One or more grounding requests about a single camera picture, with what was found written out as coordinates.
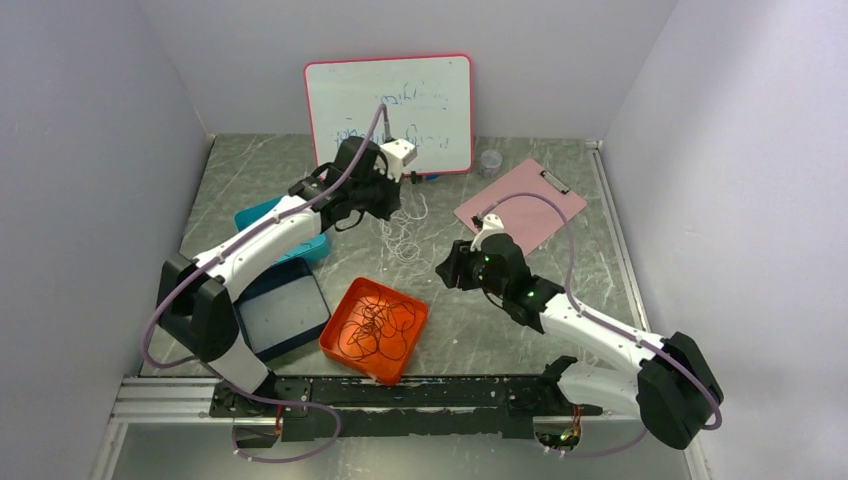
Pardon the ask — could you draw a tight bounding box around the clear jar of paperclips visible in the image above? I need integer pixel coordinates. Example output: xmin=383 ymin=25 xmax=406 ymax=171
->
xmin=478 ymin=149 xmax=503 ymax=178

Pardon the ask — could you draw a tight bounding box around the orange square tray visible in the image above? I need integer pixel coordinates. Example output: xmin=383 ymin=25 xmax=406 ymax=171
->
xmin=319 ymin=277 xmax=429 ymax=386

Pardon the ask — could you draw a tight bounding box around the white thin cable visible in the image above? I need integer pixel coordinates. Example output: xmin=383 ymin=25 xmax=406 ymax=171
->
xmin=378 ymin=192 xmax=431 ymax=268

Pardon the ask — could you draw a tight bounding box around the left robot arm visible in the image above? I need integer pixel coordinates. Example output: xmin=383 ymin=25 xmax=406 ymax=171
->
xmin=152 ymin=136 xmax=417 ymax=416

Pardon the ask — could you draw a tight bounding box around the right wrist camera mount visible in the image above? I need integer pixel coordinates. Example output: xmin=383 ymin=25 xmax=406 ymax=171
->
xmin=470 ymin=213 xmax=505 ymax=252

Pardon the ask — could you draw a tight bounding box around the brown thin cable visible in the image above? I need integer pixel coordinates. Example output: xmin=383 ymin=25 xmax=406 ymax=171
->
xmin=360 ymin=284 xmax=419 ymax=362
xmin=339 ymin=291 xmax=392 ymax=363

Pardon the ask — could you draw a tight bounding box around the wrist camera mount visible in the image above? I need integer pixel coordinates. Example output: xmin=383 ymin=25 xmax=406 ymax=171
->
xmin=380 ymin=139 xmax=417 ymax=183
xmin=470 ymin=213 xmax=505 ymax=252

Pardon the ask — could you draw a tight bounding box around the pink clipboard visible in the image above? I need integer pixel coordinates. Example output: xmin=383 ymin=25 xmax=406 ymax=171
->
xmin=454 ymin=159 xmax=587 ymax=255

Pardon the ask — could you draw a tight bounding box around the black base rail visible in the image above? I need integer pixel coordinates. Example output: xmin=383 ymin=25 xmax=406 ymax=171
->
xmin=208 ymin=374 xmax=602 ymax=442

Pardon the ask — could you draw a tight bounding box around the red-framed whiteboard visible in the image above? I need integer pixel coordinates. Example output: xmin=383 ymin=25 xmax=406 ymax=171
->
xmin=303 ymin=54 xmax=474 ymax=175

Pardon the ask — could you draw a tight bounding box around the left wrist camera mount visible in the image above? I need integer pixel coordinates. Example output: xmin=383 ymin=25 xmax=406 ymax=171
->
xmin=380 ymin=139 xmax=417 ymax=183

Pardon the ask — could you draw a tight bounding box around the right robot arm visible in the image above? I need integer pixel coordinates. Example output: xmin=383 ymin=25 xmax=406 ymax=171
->
xmin=435 ymin=233 xmax=724 ymax=450

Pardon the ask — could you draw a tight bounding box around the dark blue square tray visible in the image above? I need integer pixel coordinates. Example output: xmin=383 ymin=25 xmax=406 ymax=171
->
xmin=235 ymin=257 xmax=331 ymax=363

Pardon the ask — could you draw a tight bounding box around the teal square tray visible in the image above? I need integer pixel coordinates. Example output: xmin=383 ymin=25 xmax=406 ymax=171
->
xmin=234 ymin=196 xmax=331 ymax=264

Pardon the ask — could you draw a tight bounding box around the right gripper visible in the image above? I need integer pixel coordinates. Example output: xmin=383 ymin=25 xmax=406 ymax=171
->
xmin=436 ymin=239 xmax=509 ymax=300

